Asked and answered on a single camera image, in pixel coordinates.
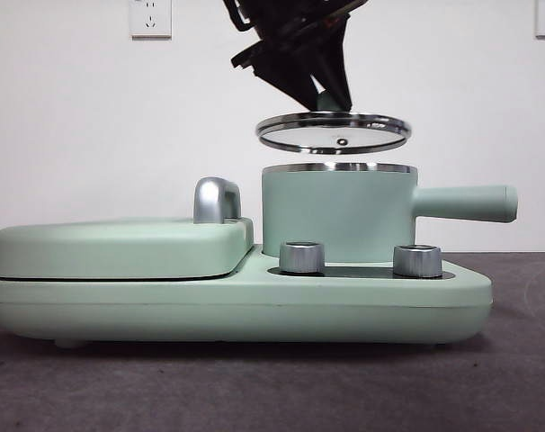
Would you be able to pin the glass pot lid green knob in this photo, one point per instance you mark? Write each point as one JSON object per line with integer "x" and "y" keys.
{"x": 331, "y": 135}

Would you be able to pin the green breakfast machine base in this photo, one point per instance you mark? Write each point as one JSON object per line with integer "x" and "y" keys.
{"x": 254, "y": 310}

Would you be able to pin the silver control knob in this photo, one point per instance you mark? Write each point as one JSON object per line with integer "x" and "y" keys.
{"x": 301, "y": 258}
{"x": 417, "y": 262}

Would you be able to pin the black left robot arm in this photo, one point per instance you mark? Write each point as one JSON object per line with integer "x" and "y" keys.
{"x": 277, "y": 18}

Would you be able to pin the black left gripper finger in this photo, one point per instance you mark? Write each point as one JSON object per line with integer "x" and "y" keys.
{"x": 337, "y": 63}
{"x": 290, "y": 87}

